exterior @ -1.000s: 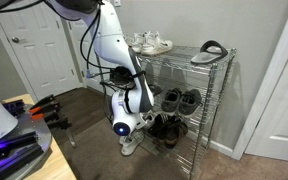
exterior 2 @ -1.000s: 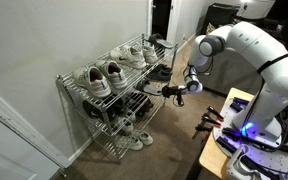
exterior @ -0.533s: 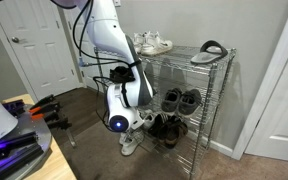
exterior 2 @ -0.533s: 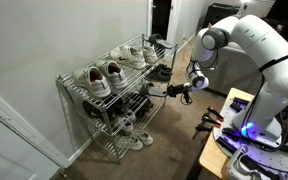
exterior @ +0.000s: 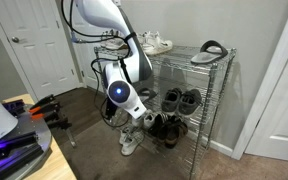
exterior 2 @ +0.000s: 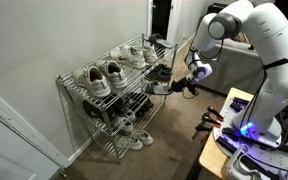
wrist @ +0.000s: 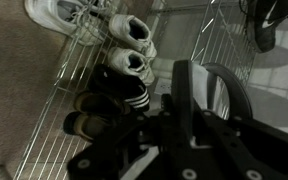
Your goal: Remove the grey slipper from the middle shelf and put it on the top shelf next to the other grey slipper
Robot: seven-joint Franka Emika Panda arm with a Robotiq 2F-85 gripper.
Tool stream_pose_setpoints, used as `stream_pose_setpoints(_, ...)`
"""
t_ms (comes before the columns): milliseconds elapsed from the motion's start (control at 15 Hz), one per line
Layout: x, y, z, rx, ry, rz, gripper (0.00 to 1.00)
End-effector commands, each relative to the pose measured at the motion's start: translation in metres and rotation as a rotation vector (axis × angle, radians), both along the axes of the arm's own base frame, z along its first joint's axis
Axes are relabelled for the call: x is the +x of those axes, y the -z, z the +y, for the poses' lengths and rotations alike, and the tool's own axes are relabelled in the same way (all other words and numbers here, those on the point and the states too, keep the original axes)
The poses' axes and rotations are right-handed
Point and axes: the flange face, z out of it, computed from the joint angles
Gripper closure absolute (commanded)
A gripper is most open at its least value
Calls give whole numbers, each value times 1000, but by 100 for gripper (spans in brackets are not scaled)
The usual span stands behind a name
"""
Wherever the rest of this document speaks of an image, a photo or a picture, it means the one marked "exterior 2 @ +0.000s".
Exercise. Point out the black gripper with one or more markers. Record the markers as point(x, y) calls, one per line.
point(189, 86)

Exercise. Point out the grey slipper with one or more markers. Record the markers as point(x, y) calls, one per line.
point(157, 89)
point(164, 42)

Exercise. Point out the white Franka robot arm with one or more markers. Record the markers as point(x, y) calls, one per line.
point(277, 40)

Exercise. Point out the black striped sandal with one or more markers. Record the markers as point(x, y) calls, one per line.
point(135, 100)
point(145, 106)

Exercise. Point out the white Nike sneaker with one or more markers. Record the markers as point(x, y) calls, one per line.
point(149, 53)
point(130, 60)

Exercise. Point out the white grey sneaker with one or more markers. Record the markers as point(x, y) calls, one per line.
point(146, 138)
point(132, 143)

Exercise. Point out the black low shoe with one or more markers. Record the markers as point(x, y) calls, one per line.
point(119, 106)

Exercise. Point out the white sneaker with red lining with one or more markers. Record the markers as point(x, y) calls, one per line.
point(94, 83)
point(115, 75)

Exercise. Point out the grey sofa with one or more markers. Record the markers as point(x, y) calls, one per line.
point(237, 70)

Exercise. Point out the small white sneaker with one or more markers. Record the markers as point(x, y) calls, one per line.
point(127, 126)

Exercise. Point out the white doorway trim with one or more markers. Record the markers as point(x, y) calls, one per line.
point(149, 16)

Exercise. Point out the wooden table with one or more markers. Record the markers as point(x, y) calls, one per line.
point(210, 156)

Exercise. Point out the patterned pillow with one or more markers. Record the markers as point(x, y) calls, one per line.
point(241, 37)

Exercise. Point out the black Nike shoe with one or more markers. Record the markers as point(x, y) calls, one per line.
point(94, 111)

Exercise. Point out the black speaker box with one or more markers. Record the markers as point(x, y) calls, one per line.
point(215, 7)

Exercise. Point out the small door stop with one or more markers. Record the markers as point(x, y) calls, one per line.
point(63, 173)

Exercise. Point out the white door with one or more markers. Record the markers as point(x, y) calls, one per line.
point(10, 156)

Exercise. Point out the black mounting bracket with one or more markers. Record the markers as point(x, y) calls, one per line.
point(227, 145)
point(239, 105)

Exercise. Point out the white door frame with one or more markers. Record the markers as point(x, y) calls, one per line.
point(17, 130)

